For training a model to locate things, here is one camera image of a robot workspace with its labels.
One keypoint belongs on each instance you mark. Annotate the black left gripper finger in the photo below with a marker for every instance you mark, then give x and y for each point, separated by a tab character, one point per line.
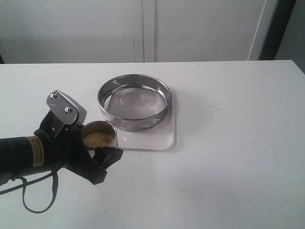
104	157

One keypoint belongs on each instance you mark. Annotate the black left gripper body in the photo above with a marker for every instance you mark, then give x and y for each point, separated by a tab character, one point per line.
64	148

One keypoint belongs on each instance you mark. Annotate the yellow millet grains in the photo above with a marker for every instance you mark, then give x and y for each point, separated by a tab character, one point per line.
98	139

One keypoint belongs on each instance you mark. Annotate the stainless steel cup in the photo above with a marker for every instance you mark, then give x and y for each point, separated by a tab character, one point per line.
100	126

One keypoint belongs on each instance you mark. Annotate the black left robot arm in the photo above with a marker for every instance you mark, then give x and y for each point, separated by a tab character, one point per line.
19	157

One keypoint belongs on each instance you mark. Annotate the round steel mesh sieve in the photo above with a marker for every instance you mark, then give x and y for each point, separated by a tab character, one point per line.
134	102

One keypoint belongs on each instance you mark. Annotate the clear square plastic tray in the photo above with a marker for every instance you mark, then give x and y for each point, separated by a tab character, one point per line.
158	138

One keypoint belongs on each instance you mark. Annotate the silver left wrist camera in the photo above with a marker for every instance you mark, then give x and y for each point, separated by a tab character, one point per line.
65	108

